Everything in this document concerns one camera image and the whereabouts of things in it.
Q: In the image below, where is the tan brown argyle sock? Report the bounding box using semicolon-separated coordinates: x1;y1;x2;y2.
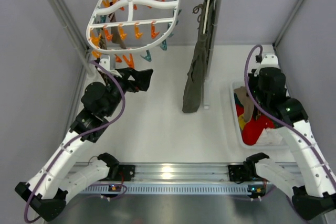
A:
98;28;107;50

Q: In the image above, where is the plain brown sock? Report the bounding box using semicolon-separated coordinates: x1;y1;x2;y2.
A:
109;13;126;49
234;87;255;123

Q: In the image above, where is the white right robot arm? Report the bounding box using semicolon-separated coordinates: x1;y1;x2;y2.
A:
244;67;335;220

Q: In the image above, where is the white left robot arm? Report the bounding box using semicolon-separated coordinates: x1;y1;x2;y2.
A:
15;68;153;221

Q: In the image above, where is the pile of colourful socks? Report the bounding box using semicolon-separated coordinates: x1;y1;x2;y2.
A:
234;94;285;147

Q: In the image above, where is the white oval clip hanger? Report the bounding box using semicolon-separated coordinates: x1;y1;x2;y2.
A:
90;5;181;55

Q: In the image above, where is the white plastic basket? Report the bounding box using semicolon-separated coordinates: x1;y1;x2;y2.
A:
230;81;288;150

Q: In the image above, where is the olive green hanging garment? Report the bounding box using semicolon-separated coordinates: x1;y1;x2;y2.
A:
182;0;214;113

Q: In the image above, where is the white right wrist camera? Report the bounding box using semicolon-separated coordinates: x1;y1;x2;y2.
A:
259;54;280;69

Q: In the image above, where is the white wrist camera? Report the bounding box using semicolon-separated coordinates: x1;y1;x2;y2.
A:
99;54;122;77
259;54;280;69

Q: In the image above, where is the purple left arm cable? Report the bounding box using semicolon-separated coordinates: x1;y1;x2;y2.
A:
23;60;126;222

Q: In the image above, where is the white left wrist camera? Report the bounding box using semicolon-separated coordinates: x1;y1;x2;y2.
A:
99;54;122;77

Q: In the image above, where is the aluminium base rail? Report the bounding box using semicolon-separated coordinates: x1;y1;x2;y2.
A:
70;162;302;183

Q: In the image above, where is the white slotted cable duct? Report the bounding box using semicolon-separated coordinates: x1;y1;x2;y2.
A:
76;183;266;195

